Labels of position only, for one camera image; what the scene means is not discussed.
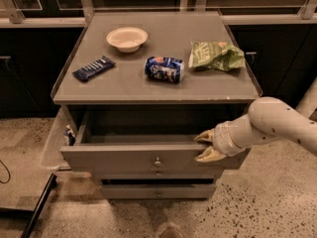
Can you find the metal railing frame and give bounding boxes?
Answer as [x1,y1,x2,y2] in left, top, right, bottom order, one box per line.
[0,0,317,28]

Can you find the black metal bar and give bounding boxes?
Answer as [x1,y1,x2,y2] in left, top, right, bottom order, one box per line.
[20,174,57,238]

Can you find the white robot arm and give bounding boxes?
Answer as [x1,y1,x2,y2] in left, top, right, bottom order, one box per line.
[195,79,317,163]

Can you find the snack packets in bin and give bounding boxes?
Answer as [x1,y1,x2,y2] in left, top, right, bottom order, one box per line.
[63,125,75,146]

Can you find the grey bottom drawer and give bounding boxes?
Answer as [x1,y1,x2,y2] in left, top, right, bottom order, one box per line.
[101,184,216,199]

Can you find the grey drawer cabinet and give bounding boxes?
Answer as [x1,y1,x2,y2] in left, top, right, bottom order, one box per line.
[53,12,261,190]

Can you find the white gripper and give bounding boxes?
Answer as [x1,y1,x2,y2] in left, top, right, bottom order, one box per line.
[194,121,246,163]

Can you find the green chip bag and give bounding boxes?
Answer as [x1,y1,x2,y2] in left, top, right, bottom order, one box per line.
[188,42,246,71]

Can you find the blue soda can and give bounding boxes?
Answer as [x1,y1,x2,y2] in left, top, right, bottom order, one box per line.
[145,57,184,84]

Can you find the black cable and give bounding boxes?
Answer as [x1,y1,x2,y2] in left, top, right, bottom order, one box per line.
[0,160,11,184]

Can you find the grey top drawer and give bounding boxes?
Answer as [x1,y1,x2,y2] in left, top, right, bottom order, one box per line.
[60,110,248,175]

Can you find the white paper bowl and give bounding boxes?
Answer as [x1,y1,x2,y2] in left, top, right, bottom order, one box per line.
[106,27,148,54]

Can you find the grey drawer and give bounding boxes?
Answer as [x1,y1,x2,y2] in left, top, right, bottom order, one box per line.
[60,110,248,175]
[93,172,222,179]
[101,184,216,199]

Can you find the clear plastic bin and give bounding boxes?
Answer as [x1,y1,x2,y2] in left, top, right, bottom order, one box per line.
[41,106,77,171]

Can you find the grey middle drawer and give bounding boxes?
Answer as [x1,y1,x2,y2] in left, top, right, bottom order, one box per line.
[93,172,222,179]

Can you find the blue snack bar wrapper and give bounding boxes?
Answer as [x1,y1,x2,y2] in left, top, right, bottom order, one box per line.
[72,56,115,82]

